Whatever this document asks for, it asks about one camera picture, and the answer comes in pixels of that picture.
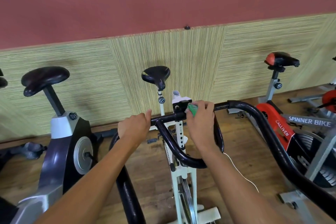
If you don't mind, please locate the person's left hand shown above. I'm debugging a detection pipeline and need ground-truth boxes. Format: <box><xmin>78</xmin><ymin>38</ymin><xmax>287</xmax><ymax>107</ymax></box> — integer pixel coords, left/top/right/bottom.
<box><xmin>118</xmin><ymin>109</ymin><xmax>152</xmax><ymax>147</ymax></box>

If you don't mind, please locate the person's right hand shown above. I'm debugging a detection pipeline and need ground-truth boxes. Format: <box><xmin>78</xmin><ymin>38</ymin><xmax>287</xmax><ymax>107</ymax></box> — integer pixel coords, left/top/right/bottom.
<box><xmin>185</xmin><ymin>100</ymin><xmax>220</xmax><ymax>155</ymax></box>

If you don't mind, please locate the green cleaning cloth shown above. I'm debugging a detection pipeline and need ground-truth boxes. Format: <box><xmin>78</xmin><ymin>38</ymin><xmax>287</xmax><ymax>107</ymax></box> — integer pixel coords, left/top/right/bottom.
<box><xmin>187</xmin><ymin>103</ymin><xmax>199</xmax><ymax>117</ymax></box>

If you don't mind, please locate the person's left forearm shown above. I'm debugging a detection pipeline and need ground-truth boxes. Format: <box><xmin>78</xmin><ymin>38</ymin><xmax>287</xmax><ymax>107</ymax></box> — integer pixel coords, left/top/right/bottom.
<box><xmin>34</xmin><ymin>138</ymin><xmax>143</xmax><ymax>224</ymax></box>

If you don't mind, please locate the person's right forearm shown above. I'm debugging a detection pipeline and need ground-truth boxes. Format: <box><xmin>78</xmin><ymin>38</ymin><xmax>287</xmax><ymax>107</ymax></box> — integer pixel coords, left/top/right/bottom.
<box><xmin>201</xmin><ymin>148</ymin><xmax>288</xmax><ymax>224</ymax></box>

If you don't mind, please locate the small black bike saddle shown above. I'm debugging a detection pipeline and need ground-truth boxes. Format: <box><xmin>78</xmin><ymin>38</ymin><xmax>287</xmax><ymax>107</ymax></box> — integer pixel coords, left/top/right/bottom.
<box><xmin>141</xmin><ymin>66</ymin><xmax>171</xmax><ymax>91</ymax></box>

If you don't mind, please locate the red grey spin bike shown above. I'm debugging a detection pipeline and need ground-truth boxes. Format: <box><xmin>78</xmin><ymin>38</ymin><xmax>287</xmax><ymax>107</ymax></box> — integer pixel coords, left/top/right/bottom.
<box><xmin>227</xmin><ymin>67</ymin><xmax>336</xmax><ymax>224</ymax></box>

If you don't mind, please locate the grey black exercise bike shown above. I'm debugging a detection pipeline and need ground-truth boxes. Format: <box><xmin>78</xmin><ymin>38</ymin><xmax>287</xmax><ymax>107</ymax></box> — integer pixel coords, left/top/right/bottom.
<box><xmin>10</xmin><ymin>86</ymin><xmax>118</xmax><ymax>224</ymax></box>

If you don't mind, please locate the red black bike saddle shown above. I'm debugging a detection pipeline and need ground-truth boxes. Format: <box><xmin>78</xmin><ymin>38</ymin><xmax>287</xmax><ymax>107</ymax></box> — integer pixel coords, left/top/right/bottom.
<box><xmin>264</xmin><ymin>52</ymin><xmax>300</xmax><ymax>68</ymax></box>

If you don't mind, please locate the wide black bike saddle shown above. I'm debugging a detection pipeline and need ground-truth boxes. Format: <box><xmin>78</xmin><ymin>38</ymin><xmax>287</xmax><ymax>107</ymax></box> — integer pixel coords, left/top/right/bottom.
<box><xmin>21</xmin><ymin>66</ymin><xmax>70</xmax><ymax>97</ymax></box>

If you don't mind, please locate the grey bike pedal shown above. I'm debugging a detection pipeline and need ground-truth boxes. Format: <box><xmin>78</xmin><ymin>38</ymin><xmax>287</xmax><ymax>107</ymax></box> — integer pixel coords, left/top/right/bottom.
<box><xmin>10</xmin><ymin>142</ymin><xmax>48</xmax><ymax>160</ymax></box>

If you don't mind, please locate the grey bike with red flywheel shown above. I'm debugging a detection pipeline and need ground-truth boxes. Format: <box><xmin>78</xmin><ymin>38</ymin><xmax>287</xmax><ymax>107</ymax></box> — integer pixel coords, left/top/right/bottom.
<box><xmin>287</xmin><ymin>57</ymin><xmax>336</xmax><ymax>117</ymax></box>

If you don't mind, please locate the black bike saddle edge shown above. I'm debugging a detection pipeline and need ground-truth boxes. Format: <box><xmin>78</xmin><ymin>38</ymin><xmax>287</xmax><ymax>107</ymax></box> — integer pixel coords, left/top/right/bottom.
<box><xmin>0</xmin><ymin>68</ymin><xmax>8</xmax><ymax>89</ymax></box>

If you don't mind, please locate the white spin bike frame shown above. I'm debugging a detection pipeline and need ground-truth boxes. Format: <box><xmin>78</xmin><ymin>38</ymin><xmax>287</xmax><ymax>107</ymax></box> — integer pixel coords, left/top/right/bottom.
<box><xmin>147</xmin><ymin>89</ymin><xmax>222</xmax><ymax>224</ymax></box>

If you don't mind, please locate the thin white cable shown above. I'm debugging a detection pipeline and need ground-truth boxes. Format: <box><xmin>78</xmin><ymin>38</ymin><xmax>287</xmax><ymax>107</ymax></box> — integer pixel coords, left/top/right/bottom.
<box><xmin>223</xmin><ymin>152</ymin><xmax>260</xmax><ymax>193</ymax></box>

